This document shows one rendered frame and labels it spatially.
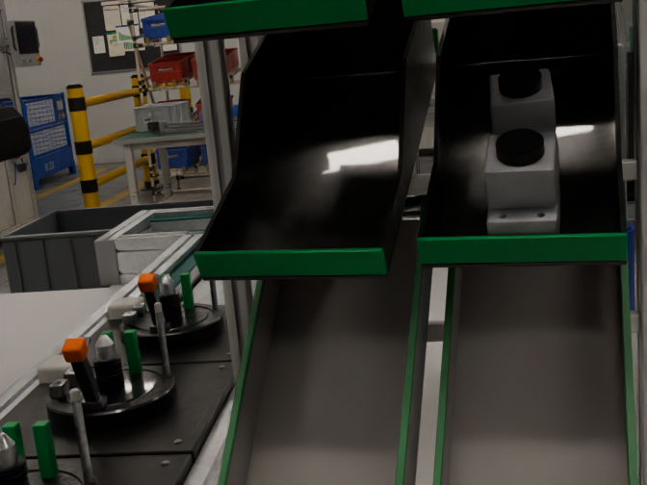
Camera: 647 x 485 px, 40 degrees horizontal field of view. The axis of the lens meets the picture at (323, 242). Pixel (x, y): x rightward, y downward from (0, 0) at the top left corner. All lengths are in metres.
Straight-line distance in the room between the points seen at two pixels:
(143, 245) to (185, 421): 1.04
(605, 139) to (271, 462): 0.35
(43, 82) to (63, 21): 0.82
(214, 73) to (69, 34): 11.35
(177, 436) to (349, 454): 0.29
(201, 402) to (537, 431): 0.43
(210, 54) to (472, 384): 0.32
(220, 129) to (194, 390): 0.41
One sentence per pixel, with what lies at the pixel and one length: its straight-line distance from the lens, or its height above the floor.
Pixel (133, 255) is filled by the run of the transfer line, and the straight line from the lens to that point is 1.98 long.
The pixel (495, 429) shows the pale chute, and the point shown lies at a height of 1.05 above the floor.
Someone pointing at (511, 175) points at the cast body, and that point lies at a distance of 0.57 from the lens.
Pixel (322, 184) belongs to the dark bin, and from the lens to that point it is 0.68.
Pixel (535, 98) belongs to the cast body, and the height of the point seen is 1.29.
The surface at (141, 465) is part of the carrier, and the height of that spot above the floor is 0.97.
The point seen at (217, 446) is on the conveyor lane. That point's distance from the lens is 0.91.
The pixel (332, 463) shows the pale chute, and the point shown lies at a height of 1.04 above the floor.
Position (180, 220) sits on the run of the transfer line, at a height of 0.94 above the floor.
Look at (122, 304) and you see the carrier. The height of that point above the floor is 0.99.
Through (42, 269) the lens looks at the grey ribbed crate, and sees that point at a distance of 2.82.
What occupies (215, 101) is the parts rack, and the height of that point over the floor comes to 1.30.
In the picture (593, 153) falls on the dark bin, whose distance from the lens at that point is 0.69.
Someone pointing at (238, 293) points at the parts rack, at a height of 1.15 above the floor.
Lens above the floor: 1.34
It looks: 13 degrees down
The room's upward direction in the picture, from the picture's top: 5 degrees counter-clockwise
